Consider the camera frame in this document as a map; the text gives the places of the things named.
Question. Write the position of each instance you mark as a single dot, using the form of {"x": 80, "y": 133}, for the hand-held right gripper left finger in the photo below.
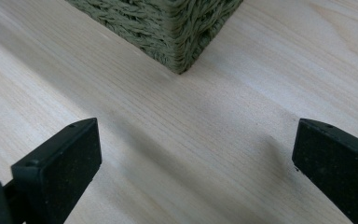
{"x": 59, "y": 168}

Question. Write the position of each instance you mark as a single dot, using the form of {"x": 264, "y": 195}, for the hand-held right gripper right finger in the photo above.
{"x": 338, "y": 165}

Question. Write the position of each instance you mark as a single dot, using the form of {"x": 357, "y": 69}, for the green woven basket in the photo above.
{"x": 167, "y": 28}

